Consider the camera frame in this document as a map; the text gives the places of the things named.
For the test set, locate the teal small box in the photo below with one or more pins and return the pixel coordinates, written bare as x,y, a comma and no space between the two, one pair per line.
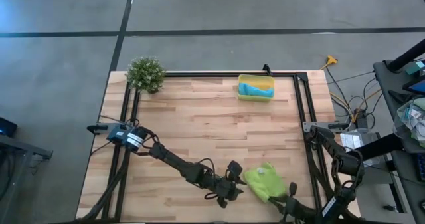
417,67

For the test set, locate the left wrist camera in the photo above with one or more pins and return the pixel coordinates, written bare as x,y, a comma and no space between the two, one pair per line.
234,168

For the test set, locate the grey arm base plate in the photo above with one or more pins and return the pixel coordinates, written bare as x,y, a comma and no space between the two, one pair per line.
318,126

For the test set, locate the blue microfiber towel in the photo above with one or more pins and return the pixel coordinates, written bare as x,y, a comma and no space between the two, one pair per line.
255,91

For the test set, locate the grey side desk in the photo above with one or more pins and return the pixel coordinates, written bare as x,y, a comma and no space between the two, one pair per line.
385,81

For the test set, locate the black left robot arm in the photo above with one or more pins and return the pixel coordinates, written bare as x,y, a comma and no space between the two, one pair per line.
172,161

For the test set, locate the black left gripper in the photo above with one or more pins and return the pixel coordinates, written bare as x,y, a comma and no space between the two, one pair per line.
227,187

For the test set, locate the green microfiber towel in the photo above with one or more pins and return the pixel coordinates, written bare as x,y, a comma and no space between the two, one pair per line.
265,180

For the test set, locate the white paper sheets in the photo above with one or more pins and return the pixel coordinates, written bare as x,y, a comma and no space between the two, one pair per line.
352,141

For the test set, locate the black diagonal desk leg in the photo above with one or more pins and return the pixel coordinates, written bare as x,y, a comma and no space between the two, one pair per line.
408,55
378,147

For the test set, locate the black aluminium table frame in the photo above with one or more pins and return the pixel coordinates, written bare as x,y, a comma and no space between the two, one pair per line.
216,74

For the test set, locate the grey metal desk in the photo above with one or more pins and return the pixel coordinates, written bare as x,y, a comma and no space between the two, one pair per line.
20,151

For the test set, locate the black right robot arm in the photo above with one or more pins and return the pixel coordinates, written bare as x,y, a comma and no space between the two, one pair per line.
342,161

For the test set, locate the black power strip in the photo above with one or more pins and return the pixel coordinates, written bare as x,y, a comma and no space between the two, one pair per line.
361,118

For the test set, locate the black side bracket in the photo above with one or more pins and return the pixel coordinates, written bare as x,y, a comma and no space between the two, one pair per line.
96,128

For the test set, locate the yellow power plug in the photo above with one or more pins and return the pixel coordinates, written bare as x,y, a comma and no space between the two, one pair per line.
331,60

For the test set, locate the small black clamp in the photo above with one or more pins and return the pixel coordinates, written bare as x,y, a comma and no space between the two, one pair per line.
266,68

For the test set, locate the dark tablet screen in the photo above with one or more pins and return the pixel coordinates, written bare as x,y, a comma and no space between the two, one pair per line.
416,87

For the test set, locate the small green potted plant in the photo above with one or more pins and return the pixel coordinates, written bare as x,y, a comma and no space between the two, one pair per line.
146,74

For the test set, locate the black device with blue light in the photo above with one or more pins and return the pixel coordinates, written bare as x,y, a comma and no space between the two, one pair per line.
7,127

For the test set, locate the clear plastic bag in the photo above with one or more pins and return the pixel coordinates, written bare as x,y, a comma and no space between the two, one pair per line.
411,117

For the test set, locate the yellow plastic basket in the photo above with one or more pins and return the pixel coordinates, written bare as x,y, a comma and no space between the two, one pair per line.
255,78

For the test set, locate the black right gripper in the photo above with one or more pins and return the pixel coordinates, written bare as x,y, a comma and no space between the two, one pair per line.
295,209

